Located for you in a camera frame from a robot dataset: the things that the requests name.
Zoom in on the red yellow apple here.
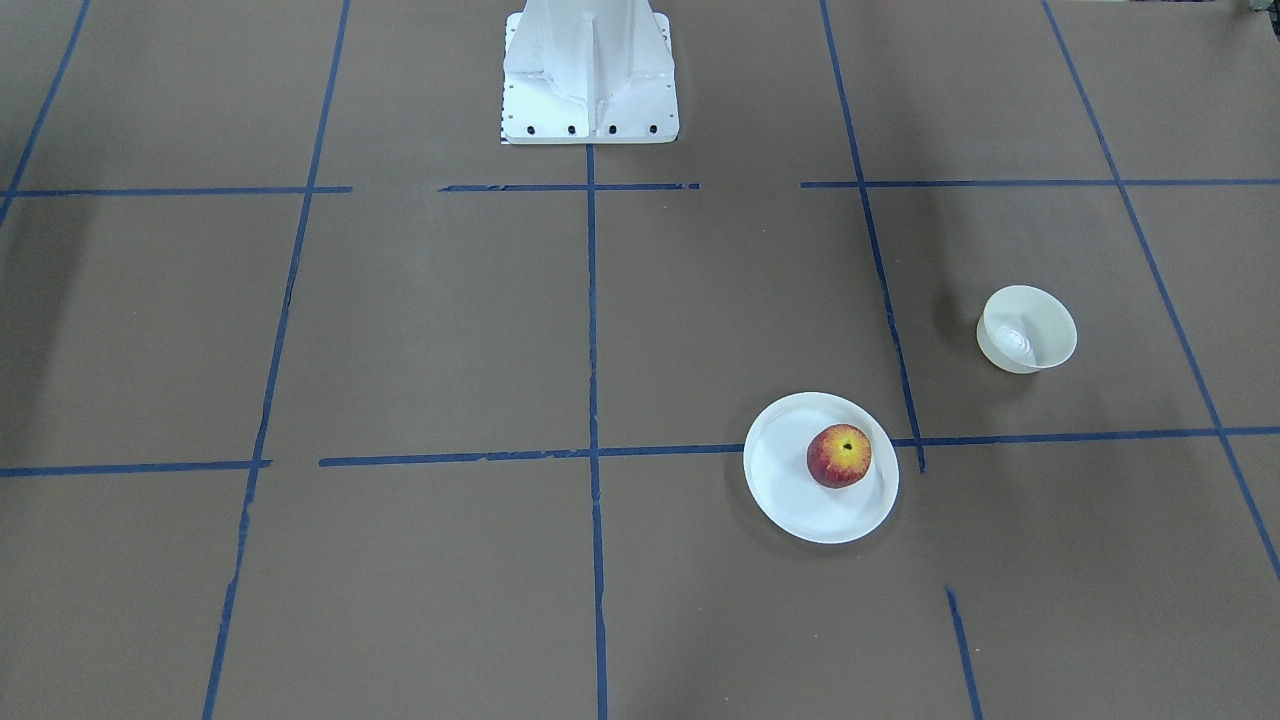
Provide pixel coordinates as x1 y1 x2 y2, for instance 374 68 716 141
805 424 873 489

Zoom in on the white round plate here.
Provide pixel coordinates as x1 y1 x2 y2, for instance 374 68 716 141
742 392 899 544

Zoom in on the white bowl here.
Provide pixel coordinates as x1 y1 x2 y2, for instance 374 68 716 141
975 284 1078 374

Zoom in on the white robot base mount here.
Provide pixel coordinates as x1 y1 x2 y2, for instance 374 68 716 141
500 1 680 145

